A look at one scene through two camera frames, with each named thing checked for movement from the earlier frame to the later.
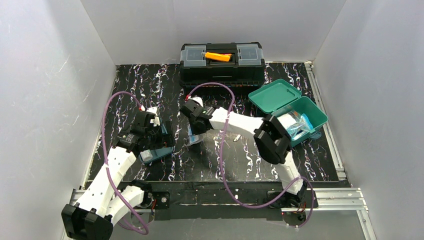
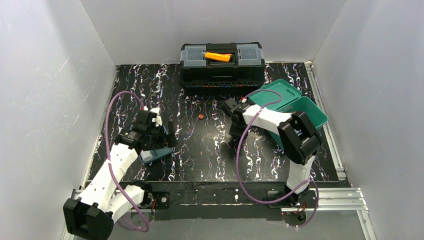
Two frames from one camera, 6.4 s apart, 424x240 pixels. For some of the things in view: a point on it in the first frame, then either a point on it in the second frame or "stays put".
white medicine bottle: (146, 155) stays put
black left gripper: (162, 136) stays put
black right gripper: (196, 124) -> (234, 121)
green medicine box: (279, 96) stays put
